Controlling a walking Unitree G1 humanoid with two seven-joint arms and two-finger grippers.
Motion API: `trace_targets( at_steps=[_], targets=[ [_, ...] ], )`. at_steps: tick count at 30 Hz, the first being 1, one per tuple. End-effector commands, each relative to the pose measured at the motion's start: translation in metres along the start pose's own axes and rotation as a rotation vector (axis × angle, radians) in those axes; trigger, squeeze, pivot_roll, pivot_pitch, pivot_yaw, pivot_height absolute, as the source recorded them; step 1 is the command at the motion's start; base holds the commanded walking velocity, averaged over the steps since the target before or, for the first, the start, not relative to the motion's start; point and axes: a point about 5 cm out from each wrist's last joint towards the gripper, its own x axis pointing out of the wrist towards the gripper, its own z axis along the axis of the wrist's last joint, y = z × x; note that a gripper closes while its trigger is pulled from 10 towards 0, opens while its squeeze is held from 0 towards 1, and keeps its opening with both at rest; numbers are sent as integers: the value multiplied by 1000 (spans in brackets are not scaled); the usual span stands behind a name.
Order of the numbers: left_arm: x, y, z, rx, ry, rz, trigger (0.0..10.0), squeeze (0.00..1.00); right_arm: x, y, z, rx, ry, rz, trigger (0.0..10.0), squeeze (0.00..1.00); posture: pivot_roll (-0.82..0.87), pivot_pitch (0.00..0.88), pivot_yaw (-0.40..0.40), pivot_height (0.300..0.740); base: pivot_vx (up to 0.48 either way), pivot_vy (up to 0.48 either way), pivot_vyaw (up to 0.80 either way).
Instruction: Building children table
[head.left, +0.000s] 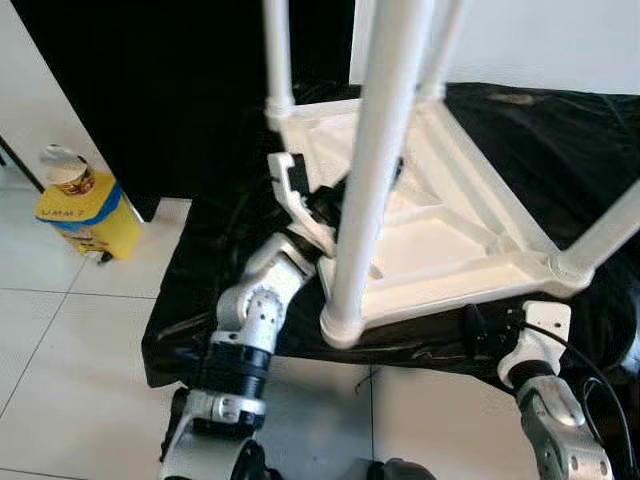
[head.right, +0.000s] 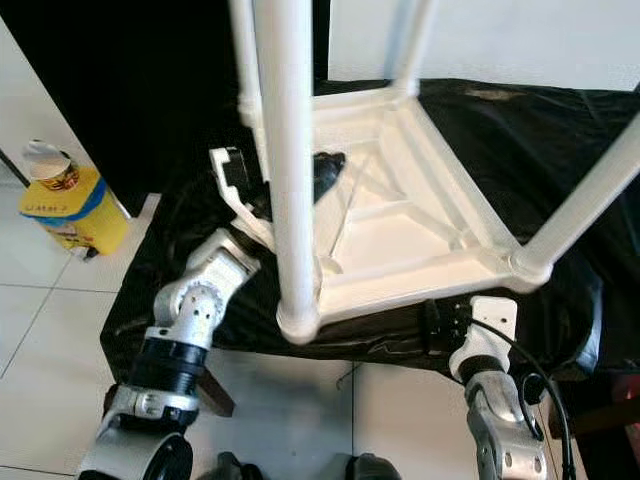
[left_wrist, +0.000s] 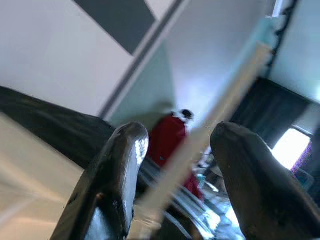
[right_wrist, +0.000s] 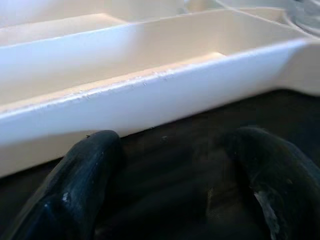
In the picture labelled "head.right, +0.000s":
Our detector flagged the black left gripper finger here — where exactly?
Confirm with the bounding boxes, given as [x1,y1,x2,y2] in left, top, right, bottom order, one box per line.
[310,150,349,203]

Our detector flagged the white plastic table leg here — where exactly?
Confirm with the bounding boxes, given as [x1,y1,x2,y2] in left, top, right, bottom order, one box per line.
[228,0,266,126]
[390,0,441,99]
[253,0,329,346]
[508,135,640,293]

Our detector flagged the robot right leg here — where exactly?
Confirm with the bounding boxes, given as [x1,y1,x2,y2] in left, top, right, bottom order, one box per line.
[345,452,403,480]

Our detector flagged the yellow cardboard box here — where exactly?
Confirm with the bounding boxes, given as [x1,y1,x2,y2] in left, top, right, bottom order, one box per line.
[20,170,129,256]

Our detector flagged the brown wooden table leg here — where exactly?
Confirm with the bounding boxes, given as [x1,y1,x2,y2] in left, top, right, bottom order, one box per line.
[565,398,640,439]
[200,365,236,419]

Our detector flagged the black plastic table cover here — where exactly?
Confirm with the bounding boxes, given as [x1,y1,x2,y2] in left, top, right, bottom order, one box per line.
[100,78,640,386]

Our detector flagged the printed paper cup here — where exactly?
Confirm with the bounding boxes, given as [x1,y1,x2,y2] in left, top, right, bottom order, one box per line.
[25,140,81,193]

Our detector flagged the black metal stand leg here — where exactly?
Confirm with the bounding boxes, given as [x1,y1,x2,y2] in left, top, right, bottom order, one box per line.
[0,150,29,186]

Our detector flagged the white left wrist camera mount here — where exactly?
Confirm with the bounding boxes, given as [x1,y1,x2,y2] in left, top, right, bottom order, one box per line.
[208,147,276,251]

